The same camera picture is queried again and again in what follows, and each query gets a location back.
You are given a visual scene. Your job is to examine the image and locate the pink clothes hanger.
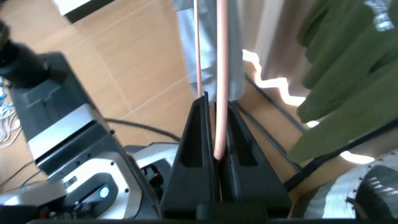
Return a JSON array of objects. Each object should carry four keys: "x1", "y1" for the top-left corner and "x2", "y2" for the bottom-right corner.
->
[{"x1": 193, "y1": 0, "x2": 230, "y2": 161}]

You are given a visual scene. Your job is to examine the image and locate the beige curtain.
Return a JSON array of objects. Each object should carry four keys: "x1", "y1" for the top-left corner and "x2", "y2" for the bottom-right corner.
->
[{"x1": 238, "y1": 0, "x2": 315, "y2": 97}]

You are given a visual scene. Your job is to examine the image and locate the green printed t-shirt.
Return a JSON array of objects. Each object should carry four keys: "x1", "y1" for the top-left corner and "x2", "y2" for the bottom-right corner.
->
[{"x1": 287, "y1": 0, "x2": 398, "y2": 164}]

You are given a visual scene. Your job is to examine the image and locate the black clothes rack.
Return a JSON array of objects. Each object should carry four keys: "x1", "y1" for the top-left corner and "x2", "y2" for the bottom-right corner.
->
[{"x1": 234, "y1": 73, "x2": 398, "y2": 191}]

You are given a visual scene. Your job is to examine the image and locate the white laundry basket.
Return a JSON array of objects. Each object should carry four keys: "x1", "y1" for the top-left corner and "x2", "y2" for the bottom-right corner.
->
[{"x1": 303, "y1": 149, "x2": 398, "y2": 220}]

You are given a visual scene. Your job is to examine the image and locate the white cable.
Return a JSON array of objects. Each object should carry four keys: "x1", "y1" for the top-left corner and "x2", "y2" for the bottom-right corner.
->
[{"x1": 0, "y1": 77, "x2": 22, "y2": 150}]

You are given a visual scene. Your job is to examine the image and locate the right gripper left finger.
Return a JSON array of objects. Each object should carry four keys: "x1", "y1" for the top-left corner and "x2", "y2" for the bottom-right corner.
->
[{"x1": 160, "y1": 91, "x2": 221, "y2": 219}]

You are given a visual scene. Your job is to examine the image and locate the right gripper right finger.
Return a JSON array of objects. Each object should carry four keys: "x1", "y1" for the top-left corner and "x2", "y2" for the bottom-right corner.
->
[{"x1": 220, "y1": 101, "x2": 292, "y2": 219}]

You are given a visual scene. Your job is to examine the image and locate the pale grey shorts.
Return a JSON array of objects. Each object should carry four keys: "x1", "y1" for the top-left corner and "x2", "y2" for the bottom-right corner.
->
[{"x1": 172, "y1": 0, "x2": 246, "y2": 102}]

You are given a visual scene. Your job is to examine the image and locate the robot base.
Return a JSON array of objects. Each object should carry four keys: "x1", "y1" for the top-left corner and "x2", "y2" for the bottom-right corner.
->
[{"x1": 0, "y1": 51, "x2": 180, "y2": 220}]

